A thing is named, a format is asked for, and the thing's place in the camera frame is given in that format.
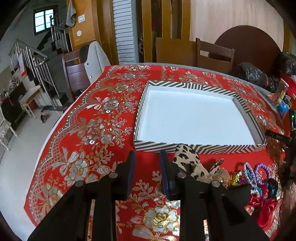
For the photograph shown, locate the purple bead bracelet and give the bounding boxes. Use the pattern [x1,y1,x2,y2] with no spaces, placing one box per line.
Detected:
[253,163,273,186]

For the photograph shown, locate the striped white tray box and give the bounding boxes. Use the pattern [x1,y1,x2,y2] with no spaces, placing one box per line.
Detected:
[133,80,267,154]

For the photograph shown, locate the small white side table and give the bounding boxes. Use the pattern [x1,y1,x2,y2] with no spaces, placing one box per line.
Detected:
[19,85,46,119]

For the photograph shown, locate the window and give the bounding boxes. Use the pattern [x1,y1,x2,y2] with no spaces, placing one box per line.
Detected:
[33,6,57,35]

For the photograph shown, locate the colourful plastic bracelet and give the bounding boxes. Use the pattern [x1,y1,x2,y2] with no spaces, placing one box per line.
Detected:
[227,171,246,187]

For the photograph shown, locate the black plastic bag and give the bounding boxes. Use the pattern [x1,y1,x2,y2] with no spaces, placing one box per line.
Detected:
[238,62,278,93]

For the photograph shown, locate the wooden chair behind table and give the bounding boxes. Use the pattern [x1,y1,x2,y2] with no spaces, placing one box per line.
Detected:
[196,38,235,74]

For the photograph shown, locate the clear jar with label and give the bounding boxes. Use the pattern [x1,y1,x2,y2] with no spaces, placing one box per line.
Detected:
[273,78,289,104]

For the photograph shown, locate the black bead bracelet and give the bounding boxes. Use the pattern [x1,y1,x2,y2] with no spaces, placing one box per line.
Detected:
[267,178,280,197]

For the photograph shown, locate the dark chair with jacket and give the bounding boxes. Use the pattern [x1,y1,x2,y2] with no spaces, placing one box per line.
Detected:
[61,50,90,101]

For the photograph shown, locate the white ornate chair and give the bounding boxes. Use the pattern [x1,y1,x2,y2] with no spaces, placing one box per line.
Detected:
[0,108,18,151]

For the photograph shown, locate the red floral tablecloth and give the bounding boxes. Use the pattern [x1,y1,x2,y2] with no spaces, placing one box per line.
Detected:
[24,64,289,240]

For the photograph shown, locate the white jacket on chair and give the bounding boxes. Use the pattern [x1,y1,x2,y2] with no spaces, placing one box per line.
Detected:
[79,41,111,84]

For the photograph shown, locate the leopard print bow clip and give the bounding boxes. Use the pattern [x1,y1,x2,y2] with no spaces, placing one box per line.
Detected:
[172,144,230,185]

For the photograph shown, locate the round dark wooden tabletop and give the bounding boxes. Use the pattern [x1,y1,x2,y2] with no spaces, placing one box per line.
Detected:
[215,25,281,76]

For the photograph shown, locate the red satin bow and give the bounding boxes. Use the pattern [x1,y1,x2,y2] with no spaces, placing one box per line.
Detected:
[247,195,278,229]

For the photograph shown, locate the metal stair railing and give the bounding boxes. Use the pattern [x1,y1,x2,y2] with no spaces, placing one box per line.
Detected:
[9,25,71,108]

